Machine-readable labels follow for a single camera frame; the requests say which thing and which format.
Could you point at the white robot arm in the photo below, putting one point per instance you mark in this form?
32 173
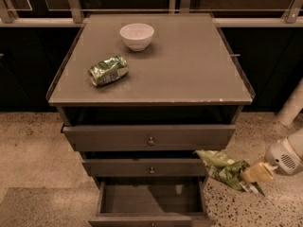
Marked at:
284 157

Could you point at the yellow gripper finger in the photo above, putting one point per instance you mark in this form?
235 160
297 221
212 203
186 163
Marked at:
261 172

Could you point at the metal window railing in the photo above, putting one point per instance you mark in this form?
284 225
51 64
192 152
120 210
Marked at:
225 13

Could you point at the dark wooden drawer cabinet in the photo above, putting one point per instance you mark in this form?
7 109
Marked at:
186 76

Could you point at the white cylindrical post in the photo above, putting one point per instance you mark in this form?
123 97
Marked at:
292 107

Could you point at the open bottom drawer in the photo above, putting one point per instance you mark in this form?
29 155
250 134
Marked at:
154 202

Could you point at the green jalapeno chip bag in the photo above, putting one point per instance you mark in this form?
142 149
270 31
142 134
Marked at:
222 168

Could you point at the white ceramic bowl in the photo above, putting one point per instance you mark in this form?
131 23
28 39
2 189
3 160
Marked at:
137 36

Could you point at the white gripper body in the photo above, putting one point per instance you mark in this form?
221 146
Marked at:
281 157

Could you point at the crushed green soda can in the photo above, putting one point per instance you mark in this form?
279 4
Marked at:
108 71

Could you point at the middle drawer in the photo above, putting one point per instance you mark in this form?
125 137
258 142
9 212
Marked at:
144 167

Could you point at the top drawer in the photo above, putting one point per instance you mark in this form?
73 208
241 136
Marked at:
148 137

